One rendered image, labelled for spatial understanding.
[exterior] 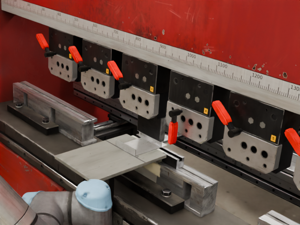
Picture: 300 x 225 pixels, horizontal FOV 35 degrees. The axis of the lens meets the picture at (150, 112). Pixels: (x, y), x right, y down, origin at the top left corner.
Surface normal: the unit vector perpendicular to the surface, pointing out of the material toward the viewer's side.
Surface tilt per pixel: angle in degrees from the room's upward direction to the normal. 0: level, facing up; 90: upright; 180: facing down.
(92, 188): 5
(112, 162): 0
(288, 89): 90
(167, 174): 90
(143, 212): 0
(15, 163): 90
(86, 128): 90
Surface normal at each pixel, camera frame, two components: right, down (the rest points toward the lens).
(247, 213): 0.07, -0.93
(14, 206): 0.70, -0.26
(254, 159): -0.73, 0.20
